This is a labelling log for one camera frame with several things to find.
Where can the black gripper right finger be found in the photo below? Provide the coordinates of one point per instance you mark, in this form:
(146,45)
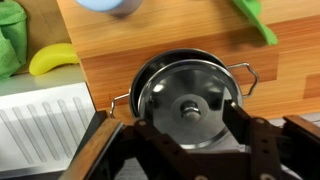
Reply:
(256,133)

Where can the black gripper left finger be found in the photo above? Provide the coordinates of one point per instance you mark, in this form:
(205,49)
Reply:
(177,163)

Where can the silver pot lid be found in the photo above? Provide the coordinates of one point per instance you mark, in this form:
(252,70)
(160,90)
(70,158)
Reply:
(185,100)

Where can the small silver pot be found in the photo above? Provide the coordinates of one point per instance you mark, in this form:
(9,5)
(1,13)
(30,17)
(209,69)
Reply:
(160,61)

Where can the carrot plushie with green leaves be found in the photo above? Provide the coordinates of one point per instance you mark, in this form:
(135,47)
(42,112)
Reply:
(251,9)

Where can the white toy sink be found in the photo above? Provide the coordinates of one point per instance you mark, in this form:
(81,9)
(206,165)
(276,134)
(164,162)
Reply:
(42,121)

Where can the yellow toy banana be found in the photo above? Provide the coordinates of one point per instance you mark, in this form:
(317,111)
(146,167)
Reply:
(51,57)

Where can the light blue cup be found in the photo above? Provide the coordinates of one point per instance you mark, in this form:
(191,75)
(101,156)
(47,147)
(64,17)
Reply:
(112,7)

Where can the green cloth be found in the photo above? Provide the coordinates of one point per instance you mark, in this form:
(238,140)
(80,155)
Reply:
(13,37)

